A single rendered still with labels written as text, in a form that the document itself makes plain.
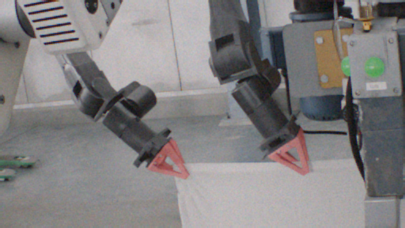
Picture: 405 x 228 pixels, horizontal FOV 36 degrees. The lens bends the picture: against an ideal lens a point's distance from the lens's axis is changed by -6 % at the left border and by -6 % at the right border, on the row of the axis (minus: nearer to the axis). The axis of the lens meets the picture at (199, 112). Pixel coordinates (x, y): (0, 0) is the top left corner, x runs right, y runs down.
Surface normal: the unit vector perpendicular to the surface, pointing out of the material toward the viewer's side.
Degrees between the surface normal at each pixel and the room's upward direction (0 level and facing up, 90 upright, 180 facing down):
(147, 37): 90
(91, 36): 116
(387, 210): 90
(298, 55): 90
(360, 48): 90
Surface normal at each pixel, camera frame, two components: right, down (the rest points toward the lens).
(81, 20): 0.28, 0.57
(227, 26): -0.55, -0.08
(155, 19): -0.33, 0.25
